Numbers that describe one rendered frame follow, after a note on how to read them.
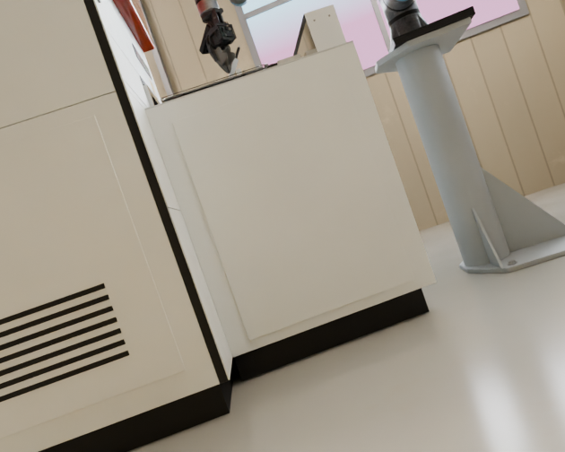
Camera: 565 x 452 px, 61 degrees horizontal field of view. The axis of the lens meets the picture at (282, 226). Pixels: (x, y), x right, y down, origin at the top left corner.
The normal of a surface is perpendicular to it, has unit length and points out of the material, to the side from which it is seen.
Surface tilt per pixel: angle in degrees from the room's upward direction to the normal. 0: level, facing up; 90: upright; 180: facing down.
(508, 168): 90
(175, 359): 90
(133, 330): 90
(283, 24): 90
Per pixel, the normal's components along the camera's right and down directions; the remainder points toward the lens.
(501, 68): -0.13, 0.07
